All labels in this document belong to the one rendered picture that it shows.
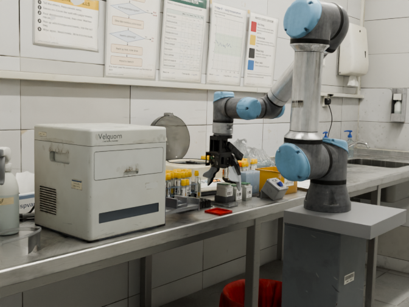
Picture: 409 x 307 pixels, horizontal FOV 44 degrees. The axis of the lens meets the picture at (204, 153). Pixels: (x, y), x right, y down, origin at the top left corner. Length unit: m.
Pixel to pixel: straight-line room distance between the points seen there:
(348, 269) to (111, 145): 0.83
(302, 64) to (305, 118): 0.16
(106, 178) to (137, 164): 0.11
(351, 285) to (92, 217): 0.86
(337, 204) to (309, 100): 0.35
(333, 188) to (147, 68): 1.07
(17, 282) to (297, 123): 0.87
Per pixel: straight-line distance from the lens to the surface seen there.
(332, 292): 1.66
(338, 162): 1.63
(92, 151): 1.34
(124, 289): 2.40
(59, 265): 1.29
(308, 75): 1.52
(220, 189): 1.85
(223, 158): 1.79
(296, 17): 1.52
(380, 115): 4.14
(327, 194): 1.64
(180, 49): 2.46
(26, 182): 1.82
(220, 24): 2.68
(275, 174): 2.10
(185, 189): 1.73
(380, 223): 1.58
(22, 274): 1.24
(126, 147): 1.40
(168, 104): 2.42
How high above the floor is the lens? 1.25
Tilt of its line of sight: 6 degrees down
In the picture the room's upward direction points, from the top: 1 degrees clockwise
